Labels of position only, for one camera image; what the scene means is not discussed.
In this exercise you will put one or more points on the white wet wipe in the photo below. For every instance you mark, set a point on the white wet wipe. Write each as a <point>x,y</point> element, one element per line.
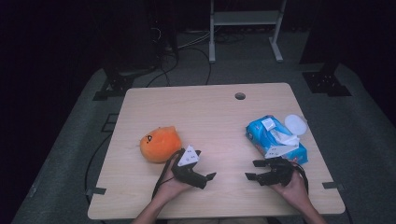
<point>285,138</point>

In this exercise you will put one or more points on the black stand base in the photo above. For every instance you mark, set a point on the black stand base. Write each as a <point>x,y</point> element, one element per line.
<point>325,83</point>
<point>116,84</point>

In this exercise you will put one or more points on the white metal stand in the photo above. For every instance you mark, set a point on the white metal stand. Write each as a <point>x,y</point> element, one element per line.
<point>246,18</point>

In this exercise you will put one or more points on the black floor tape frame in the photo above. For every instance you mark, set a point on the black floor tape frame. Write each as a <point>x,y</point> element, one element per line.
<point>109,123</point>

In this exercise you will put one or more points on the blue wet wipe pack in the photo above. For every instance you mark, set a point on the blue wet wipe pack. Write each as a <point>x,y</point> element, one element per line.
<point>260,135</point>

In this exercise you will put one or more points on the orange plush toy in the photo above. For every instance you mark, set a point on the orange plush toy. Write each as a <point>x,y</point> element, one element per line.
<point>160,144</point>

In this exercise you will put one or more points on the person's left hand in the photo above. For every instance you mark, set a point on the person's left hand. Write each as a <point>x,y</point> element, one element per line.
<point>171,188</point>

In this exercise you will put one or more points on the white oval lid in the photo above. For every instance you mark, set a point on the white oval lid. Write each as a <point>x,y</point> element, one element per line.
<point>295,124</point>

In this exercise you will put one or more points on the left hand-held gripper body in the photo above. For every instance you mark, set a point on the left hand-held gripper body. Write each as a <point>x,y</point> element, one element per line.
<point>186,171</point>

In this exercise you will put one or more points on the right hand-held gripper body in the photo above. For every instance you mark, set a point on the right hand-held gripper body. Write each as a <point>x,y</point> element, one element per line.
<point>280,172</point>

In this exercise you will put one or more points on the person's right hand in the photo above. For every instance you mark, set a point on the person's right hand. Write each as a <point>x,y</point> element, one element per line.
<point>294,191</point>

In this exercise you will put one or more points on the grey tape strip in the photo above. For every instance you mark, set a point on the grey tape strip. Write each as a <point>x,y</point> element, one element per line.
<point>96,191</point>
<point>333,185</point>

